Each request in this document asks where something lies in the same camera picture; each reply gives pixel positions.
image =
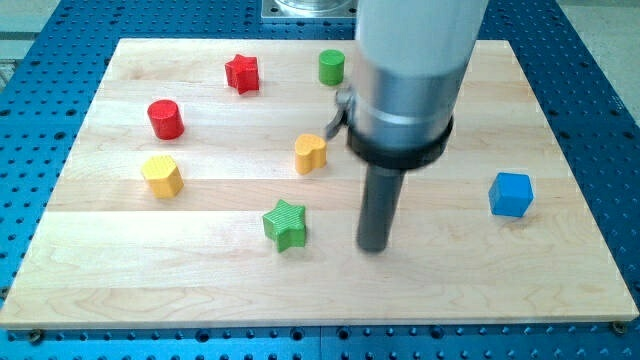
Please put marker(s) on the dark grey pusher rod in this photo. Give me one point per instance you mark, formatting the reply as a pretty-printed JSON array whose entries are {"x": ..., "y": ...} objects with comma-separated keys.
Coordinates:
[{"x": 379, "y": 203}]

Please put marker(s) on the light wooden board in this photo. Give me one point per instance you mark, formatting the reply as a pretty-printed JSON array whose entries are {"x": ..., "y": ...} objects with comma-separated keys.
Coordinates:
[{"x": 109, "y": 254}]

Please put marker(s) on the green wooden cylinder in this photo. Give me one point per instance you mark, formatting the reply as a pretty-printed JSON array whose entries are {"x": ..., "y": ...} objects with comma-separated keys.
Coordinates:
[{"x": 331, "y": 67}]

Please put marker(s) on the green wooden star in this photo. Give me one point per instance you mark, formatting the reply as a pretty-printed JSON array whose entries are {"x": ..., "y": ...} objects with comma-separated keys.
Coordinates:
[{"x": 285, "y": 225}]

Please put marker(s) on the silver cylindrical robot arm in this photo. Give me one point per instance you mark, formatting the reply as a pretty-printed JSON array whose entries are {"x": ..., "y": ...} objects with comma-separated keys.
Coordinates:
[{"x": 409, "y": 62}]

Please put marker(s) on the yellow wooden heart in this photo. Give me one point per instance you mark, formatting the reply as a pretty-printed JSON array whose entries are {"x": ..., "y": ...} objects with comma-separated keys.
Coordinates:
[{"x": 310, "y": 153}]

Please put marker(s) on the yellow wooden hexagon block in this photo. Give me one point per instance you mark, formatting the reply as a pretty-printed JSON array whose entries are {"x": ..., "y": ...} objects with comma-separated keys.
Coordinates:
[{"x": 162, "y": 175}]

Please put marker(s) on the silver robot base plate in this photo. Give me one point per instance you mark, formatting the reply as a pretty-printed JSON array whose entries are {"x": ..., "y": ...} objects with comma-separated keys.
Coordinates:
[{"x": 289, "y": 9}]

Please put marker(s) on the blue wooden cube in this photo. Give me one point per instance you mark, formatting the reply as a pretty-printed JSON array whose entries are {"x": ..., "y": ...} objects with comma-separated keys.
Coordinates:
[{"x": 510, "y": 194}]

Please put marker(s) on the red wooden star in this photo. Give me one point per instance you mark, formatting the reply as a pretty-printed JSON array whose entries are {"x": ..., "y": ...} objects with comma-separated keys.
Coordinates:
[{"x": 242, "y": 73}]

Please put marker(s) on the red wooden cylinder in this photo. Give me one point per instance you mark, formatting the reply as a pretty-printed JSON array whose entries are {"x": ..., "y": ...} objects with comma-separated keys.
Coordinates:
[{"x": 165, "y": 119}]

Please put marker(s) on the blue perforated metal table plate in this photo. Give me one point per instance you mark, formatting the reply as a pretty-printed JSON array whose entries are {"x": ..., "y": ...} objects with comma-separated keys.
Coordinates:
[{"x": 577, "y": 56}]

